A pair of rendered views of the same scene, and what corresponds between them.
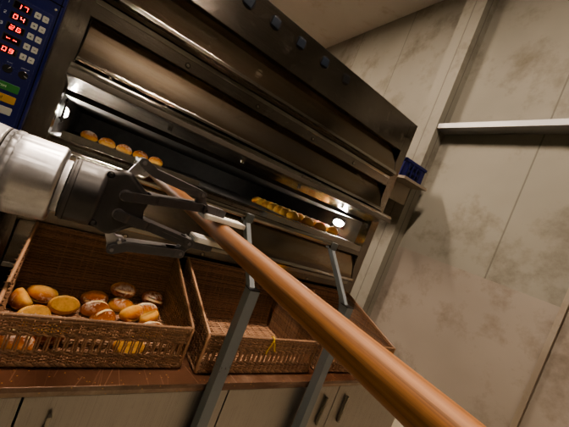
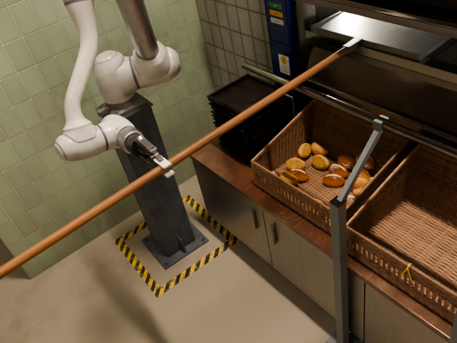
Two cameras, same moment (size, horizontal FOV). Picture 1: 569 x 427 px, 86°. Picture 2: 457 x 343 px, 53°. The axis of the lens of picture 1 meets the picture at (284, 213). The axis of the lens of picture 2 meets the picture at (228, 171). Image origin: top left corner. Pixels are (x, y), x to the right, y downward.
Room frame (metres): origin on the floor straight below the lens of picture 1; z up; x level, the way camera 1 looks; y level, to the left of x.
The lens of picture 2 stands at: (0.75, -1.12, 2.09)
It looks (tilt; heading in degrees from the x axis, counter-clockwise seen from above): 39 degrees down; 94
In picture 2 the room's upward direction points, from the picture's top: 13 degrees counter-clockwise
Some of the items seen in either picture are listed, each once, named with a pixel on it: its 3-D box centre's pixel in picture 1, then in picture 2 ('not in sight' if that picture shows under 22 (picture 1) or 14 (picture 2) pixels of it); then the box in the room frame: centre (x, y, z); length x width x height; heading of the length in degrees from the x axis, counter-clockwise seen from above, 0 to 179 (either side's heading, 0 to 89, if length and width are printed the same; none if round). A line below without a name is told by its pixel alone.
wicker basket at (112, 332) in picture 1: (106, 291); (328, 161); (1.10, 0.50, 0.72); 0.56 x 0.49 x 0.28; 124
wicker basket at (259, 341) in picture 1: (245, 313); (444, 229); (1.41, 0.00, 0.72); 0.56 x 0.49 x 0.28; 124
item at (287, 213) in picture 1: (294, 214); not in sight; (2.31, -0.07, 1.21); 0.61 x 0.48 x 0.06; 34
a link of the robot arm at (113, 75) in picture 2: not in sight; (114, 75); (0.20, 0.87, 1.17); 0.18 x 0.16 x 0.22; 7
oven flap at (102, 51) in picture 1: (278, 143); not in sight; (1.62, 0.17, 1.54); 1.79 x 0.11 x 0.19; 124
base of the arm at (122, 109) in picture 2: not in sight; (117, 103); (0.18, 0.86, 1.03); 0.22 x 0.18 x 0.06; 32
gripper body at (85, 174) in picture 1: (106, 198); (141, 148); (0.38, 0.22, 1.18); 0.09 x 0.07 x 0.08; 124
